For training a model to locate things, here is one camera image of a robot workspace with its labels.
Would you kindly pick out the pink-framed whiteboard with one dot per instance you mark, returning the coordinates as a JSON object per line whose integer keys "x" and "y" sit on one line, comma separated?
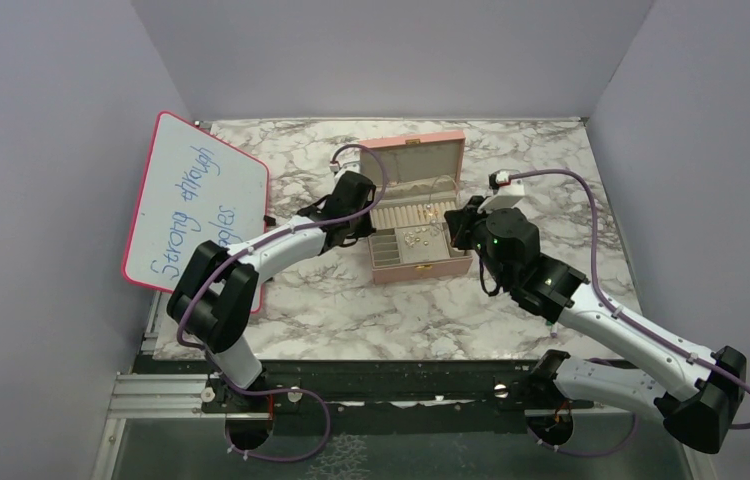
{"x": 195, "y": 188}

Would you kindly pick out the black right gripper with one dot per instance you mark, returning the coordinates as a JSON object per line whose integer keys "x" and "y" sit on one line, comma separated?
{"x": 461, "y": 220}

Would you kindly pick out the pink jewelry box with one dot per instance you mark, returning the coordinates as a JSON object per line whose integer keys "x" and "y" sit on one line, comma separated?
{"x": 423, "y": 173}

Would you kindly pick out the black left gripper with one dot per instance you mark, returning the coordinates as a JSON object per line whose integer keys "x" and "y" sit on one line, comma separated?
{"x": 366, "y": 227}

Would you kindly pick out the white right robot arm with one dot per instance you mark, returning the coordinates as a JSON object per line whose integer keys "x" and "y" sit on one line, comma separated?
{"x": 691, "y": 389}

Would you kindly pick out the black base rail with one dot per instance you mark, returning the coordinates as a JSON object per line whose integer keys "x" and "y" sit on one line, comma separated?
{"x": 307, "y": 397}

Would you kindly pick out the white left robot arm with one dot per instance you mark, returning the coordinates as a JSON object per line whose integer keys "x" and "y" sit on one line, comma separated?
{"x": 213, "y": 299}

